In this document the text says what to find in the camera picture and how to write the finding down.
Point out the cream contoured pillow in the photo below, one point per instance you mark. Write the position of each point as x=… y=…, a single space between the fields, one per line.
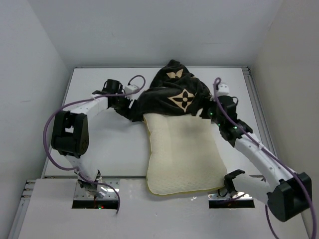
x=184 y=157

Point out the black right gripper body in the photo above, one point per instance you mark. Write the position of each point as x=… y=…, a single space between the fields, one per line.
x=208 y=111

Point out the aluminium frame rail left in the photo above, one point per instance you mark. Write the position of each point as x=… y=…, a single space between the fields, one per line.
x=22 y=209

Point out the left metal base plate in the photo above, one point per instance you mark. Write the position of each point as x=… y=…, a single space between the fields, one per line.
x=87 y=192

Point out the aluminium frame rail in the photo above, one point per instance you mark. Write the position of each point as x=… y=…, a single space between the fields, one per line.
x=22 y=209
x=263 y=128

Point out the metal base plate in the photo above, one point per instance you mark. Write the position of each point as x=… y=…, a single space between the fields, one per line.
x=87 y=192
x=222 y=194

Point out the aluminium frame rail right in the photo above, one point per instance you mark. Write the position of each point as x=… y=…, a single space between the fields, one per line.
x=263 y=128

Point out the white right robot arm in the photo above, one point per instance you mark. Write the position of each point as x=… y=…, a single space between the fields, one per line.
x=285 y=192

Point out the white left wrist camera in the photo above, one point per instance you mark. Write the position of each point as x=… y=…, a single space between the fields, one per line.
x=131 y=89

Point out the black floral plush pillowcase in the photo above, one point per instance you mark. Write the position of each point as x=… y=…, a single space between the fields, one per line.
x=174 y=91

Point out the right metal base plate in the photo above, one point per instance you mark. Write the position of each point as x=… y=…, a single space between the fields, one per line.
x=222 y=194

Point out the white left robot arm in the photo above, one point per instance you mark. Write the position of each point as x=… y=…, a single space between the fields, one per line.
x=70 y=136

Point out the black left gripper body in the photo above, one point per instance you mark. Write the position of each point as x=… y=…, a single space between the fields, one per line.
x=121 y=105

